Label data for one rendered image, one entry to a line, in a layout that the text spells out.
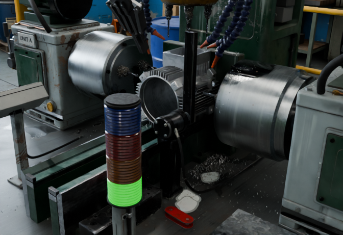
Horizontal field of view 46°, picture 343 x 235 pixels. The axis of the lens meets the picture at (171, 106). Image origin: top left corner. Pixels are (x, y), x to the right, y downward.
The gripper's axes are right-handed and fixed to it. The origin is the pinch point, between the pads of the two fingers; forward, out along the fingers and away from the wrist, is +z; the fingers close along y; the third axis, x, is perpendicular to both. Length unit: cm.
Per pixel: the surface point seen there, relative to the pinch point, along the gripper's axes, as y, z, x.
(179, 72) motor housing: -9.7, 11.0, -1.5
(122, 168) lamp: -39, -15, 43
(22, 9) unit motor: 71, 2, -5
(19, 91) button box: 15.2, -5.5, 32.8
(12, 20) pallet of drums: 463, 176, -151
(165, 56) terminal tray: -2.2, 9.4, -4.8
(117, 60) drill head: 14.6, 10.5, 1.1
